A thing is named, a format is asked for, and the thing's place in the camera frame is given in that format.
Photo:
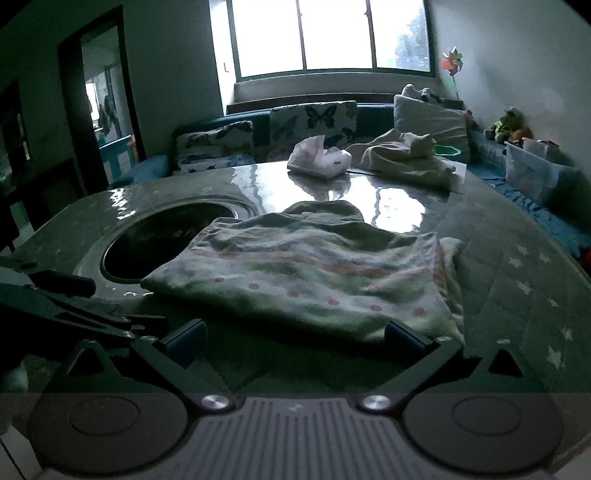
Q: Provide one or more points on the colourful pinwheel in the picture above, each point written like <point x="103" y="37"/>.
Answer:
<point x="452" y="62"/>

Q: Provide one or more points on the dark door frame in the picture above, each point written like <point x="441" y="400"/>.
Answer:
<point x="69" y="115"/>

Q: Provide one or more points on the clear plastic storage box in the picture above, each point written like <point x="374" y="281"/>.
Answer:
<point x="535" y="170"/>

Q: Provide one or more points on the blue furniture beyond doorway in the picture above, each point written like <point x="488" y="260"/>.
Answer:
<point x="115" y="154"/>

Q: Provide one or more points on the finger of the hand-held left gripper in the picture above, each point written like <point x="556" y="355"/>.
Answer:
<point x="124" y="323"/>
<point x="64" y="284"/>

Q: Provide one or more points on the black round table hotplate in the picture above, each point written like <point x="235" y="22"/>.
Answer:
<point x="152" y="235"/>

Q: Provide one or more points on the green framed window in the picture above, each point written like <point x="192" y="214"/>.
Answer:
<point x="332" y="32"/>

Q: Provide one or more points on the orange plush toy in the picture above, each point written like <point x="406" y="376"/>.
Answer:
<point x="521" y="134"/>

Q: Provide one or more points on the blue sofa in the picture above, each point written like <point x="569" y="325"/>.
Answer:
<point x="152" y="167"/>

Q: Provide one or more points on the green plush toy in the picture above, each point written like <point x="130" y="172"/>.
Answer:
<point x="505" y="124"/>

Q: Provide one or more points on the green bowl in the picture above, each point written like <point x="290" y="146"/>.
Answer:
<point x="447" y="150"/>

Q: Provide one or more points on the white pillow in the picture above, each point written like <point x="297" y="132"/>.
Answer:
<point x="429" y="121"/>

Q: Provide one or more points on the pale dotted striped garment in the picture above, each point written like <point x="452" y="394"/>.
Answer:
<point x="300" y="277"/>

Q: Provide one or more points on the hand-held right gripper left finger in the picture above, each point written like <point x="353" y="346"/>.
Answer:
<point x="184" y="340"/>

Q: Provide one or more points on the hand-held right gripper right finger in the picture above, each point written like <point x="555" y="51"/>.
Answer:
<point x="406" y="340"/>

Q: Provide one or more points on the white patched plush toy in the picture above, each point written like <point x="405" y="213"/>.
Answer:
<point x="418" y="91"/>

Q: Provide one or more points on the large butterfly print cushion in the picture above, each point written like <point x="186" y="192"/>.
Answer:
<point x="314" y="120"/>

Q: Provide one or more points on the dark cabinet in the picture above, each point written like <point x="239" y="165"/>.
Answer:
<point x="41" y="184"/>

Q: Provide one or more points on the cream crumpled cloth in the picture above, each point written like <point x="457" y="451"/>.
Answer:
<point x="397" y="161"/>

